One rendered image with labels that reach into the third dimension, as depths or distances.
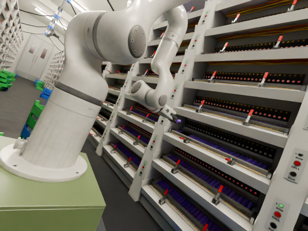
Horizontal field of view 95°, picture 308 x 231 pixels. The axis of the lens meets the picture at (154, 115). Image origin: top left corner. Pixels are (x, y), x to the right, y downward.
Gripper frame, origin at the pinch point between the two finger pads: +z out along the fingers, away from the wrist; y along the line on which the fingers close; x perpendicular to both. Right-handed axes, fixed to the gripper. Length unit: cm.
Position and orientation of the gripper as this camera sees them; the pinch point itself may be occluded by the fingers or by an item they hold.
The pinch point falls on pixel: (173, 118)
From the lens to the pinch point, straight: 82.0
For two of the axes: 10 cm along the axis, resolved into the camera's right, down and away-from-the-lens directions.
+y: -6.4, -2.5, 7.3
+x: -4.9, 8.6, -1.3
